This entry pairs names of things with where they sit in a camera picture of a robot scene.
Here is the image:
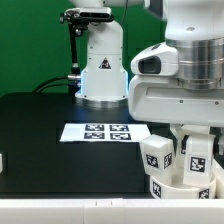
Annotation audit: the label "white left wall block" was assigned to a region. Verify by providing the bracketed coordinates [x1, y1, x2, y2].
[0, 154, 3, 173]

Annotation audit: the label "black cables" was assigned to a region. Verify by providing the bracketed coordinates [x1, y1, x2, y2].
[31, 76, 73, 94]

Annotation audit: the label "black camera on stand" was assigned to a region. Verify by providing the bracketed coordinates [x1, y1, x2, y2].
[60, 8, 114, 95]

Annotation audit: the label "white front wall bar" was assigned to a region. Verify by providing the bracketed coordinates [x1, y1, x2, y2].
[0, 199, 224, 224]

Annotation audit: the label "white marker sheet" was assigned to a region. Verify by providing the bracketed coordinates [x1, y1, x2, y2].
[60, 123, 151, 142]

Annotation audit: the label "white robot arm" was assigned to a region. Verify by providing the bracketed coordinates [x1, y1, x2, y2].
[128, 0, 224, 128]

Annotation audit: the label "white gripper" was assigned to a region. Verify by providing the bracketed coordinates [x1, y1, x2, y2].
[128, 75, 224, 141]

